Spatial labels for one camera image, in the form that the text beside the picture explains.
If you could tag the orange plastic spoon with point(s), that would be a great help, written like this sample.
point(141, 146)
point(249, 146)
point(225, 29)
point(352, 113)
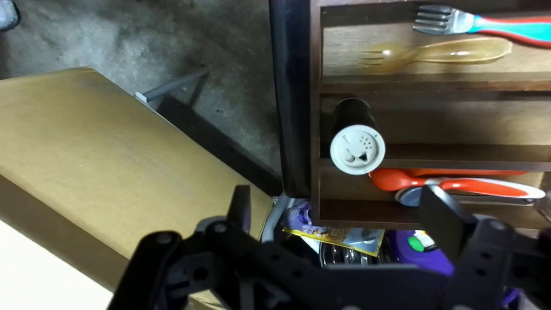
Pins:
point(409, 182)

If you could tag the teal red handled fork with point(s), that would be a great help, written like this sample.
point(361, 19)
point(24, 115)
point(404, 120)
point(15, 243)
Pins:
point(444, 19)

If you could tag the purple snack packet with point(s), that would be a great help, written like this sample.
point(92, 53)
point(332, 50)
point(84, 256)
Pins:
point(363, 246)

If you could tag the black wooden stool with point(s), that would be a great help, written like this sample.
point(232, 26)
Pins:
point(290, 34)

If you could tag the cardboard box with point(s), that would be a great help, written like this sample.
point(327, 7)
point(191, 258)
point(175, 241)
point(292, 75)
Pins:
point(87, 170)

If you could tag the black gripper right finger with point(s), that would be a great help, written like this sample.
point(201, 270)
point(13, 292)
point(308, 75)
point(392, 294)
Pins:
point(447, 218)

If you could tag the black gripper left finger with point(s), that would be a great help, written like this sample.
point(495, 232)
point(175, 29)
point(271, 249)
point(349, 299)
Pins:
point(240, 208)

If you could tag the wooden cutlery tray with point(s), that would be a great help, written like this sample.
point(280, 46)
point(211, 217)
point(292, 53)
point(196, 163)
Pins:
point(433, 115)

